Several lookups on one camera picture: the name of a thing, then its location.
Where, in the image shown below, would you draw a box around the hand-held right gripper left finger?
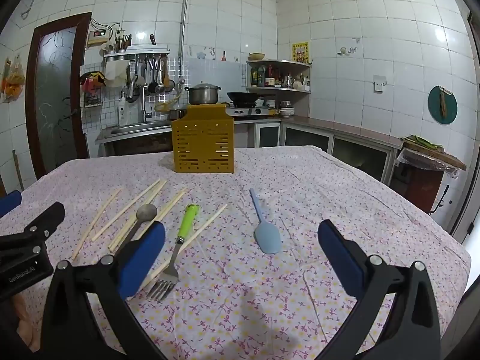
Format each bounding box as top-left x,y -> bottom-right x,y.
37,220 -> 166,360

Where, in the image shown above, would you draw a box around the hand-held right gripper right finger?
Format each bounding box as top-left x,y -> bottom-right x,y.
317,219 -> 443,360

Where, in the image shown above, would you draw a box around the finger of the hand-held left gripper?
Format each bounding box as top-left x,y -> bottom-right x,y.
0,202 -> 66,260
0,190 -> 22,219

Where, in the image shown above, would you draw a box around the yellow slotted utensil holder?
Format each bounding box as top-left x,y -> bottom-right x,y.
171,105 -> 235,174

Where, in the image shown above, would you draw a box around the person's left hand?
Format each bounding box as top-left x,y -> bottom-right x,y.
14,294 -> 40,351

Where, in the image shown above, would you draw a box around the metal spoon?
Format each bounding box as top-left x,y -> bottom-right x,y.
112,203 -> 158,259

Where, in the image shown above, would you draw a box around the light blue silicone spatula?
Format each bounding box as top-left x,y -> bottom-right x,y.
249,188 -> 282,254

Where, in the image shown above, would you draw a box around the pink floral tablecloth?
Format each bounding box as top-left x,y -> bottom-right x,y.
0,145 -> 472,360

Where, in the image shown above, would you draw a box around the brown frosted glass door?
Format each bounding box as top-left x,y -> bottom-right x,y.
24,12 -> 92,179

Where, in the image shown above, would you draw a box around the kitchen base cabinets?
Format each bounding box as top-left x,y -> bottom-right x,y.
247,118 -> 404,188

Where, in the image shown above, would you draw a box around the plastic bag with oranges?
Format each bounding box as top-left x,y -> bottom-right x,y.
0,56 -> 26,104

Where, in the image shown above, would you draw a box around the steel kitchen sink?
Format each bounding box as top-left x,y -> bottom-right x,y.
95,120 -> 175,145

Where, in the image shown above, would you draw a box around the wooden cutting board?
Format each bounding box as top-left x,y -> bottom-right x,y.
403,137 -> 467,171

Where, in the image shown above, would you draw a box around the red and yellow gloves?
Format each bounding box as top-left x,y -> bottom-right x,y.
79,71 -> 106,94

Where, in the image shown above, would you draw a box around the metal faucet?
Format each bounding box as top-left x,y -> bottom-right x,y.
139,86 -> 152,124

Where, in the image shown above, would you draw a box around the green vegetables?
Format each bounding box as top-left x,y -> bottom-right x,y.
407,134 -> 445,150

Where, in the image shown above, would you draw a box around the steel cooking pot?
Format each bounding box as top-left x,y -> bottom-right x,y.
184,81 -> 221,106

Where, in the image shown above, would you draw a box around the steel gas stove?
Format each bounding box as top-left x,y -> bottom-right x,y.
225,106 -> 280,118

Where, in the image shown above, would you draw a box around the round green cutting board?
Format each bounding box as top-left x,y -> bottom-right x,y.
427,85 -> 458,122

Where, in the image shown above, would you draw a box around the corner shelf with bottles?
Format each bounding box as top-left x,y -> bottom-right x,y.
245,59 -> 313,94

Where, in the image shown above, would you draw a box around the black wok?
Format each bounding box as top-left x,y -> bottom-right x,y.
226,91 -> 276,107

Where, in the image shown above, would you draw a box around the beige wall control box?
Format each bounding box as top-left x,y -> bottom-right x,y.
87,29 -> 109,47

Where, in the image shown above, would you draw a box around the wall rack with hanging utensils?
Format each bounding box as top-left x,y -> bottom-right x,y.
103,44 -> 177,94

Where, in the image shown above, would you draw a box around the yellow wall poster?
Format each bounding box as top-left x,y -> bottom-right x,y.
292,42 -> 310,64

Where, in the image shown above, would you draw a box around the metal wall pipe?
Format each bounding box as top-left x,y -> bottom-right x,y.
178,0 -> 193,83

